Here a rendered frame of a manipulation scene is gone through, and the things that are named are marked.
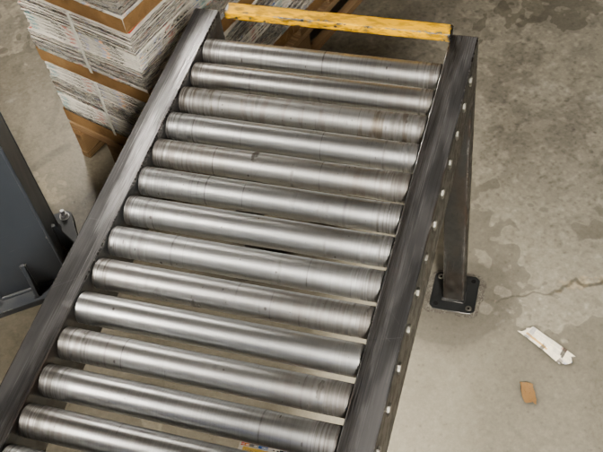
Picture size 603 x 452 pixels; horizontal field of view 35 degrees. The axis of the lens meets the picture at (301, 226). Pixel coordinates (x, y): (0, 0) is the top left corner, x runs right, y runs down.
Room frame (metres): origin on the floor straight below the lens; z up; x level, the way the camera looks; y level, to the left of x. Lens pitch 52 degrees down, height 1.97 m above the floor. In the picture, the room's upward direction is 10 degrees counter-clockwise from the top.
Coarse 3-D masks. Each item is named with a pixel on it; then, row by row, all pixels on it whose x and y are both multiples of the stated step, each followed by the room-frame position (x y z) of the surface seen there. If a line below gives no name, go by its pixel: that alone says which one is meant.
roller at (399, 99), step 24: (192, 72) 1.31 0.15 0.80; (216, 72) 1.30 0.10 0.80; (240, 72) 1.29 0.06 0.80; (264, 72) 1.28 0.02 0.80; (288, 96) 1.23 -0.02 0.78; (312, 96) 1.21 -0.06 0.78; (336, 96) 1.19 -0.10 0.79; (360, 96) 1.18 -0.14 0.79; (384, 96) 1.17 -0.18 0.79; (408, 96) 1.15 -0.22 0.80; (432, 96) 1.14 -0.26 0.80
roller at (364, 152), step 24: (168, 120) 1.20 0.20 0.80; (192, 120) 1.19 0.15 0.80; (216, 120) 1.18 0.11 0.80; (240, 120) 1.17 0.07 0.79; (216, 144) 1.15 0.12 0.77; (240, 144) 1.13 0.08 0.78; (264, 144) 1.11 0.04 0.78; (288, 144) 1.10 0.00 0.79; (312, 144) 1.08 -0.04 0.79; (336, 144) 1.07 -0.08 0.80; (360, 144) 1.06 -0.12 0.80; (384, 144) 1.05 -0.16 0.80; (408, 144) 1.04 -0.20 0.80; (384, 168) 1.03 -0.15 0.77; (408, 168) 1.01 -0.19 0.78
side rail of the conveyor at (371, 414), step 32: (448, 64) 1.21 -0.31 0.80; (448, 96) 1.13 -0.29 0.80; (448, 128) 1.06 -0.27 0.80; (416, 160) 1.01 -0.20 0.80; (448, 160) 1.00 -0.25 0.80; (416, 192) 0.94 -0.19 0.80; (448, 192) 1.00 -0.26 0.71; (416, 224) 0.88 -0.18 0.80; (416, 256) 0.82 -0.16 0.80; (384, 288) 0.77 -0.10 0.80; (416, 288) 0.77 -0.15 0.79; (384, 320) 0.72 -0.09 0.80; (416, 320) 0.76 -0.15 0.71; (384, 352) 0.66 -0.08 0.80; (384, 384) 0.62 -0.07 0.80; (352, 416) 0.58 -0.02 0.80; (384, 416) 0.57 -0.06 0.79; (352, 448) 0.53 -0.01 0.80; (384, 448) 0.56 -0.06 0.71
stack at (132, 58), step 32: (32, 0) 1.89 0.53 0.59; (96, 0) 1.73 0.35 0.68; (128, 0) 1.72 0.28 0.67; (192, 0) 1.85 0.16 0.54; (224, 0) 1.94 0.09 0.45; (256, 0) 2.02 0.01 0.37; (288, 0) 2.13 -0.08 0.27; (352, 0) 2.38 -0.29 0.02; (32, 32) 1.92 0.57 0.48; (64, 32) 1.85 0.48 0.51; (96, 32) 1.76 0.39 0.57; (128, 32) 1.71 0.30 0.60; (160, 32) 1.76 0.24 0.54; (224, 32) 1.92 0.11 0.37; (256, 32) 2.01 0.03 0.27; (320, 32) 2.25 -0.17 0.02; (96, 64) 1.79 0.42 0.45; (128, 64) 1.72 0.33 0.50; (160, 64) 1.74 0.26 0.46; (64, 96) 1.93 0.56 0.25; (96, 96) 1.83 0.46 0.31; (128, 96) 1.75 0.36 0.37; (128, 128) 1.78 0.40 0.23
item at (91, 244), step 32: (192, 32) 1.42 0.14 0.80; (192, 64) 1.33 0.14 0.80; (160, 96) 1.26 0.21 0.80; (160, 128) 1.18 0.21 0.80; (128, 160) 1.12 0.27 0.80; (128, 192) 1.05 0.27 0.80; (96, 224) 0.99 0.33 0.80; (96, 256) 0.93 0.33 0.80; (64, 288) 0.88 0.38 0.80; (64, 320) 0.82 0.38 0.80; (32, 352) 0.77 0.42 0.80; (32, 384) 0.72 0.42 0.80; (0, 416) 0.67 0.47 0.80; (0, 448) 0.62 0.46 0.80
